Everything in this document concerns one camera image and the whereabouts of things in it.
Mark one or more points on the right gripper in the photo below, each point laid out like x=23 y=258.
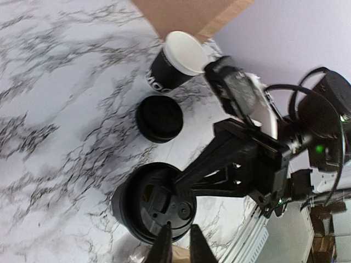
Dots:
x=257 y=167

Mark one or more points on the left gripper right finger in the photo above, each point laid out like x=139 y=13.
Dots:
x=200 y=251

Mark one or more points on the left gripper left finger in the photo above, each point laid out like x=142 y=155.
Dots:
x=161 y=250

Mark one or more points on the black plastic cup lid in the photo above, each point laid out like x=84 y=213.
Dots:
x=153 y=203

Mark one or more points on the black paper coffee cup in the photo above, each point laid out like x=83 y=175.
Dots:
x=120 y=207

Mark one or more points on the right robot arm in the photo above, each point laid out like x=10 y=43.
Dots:
x=315 y=125

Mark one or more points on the brown paper bag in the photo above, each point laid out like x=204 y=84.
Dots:
x=200 y=18

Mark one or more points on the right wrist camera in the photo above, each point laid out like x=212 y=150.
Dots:
x=241 y=95

